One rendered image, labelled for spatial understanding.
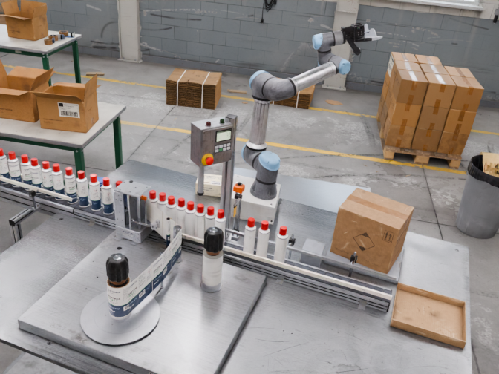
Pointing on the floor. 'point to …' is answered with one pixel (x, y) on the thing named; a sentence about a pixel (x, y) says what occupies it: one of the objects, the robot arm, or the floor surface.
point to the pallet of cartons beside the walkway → (426, 109)
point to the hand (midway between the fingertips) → (378, 34)
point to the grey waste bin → (479, 209)
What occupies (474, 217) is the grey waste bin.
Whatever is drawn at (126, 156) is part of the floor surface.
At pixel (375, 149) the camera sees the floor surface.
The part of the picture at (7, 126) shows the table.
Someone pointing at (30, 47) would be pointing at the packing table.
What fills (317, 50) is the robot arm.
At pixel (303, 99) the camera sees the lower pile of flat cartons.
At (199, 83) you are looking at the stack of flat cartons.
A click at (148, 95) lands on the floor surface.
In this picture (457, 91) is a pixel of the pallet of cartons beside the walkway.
